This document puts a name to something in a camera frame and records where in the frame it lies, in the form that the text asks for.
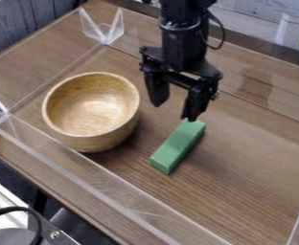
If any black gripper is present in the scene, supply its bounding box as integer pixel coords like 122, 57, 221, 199
138, 17, 222, 122

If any green rectangular block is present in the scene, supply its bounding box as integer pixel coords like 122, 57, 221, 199
149, 121, 205, 174

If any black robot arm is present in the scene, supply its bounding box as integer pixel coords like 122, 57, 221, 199
138, 0, 224, 122

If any brown wooden bowl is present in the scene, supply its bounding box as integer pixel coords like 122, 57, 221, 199
42, 72, 140, 153

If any white container in background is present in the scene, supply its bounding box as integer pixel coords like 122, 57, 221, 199
275, 13, 299, 51

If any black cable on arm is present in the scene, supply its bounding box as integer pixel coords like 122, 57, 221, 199
198, 11, 225, 51

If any clear acrylic barrier wall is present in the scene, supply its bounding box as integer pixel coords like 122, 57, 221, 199
0, 1, 299, 245

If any metal bracket with screw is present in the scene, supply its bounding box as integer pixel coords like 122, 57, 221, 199
25, 206, 81, 245

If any black cable lower left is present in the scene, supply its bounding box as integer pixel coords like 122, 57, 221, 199
0, 206, 45, 245

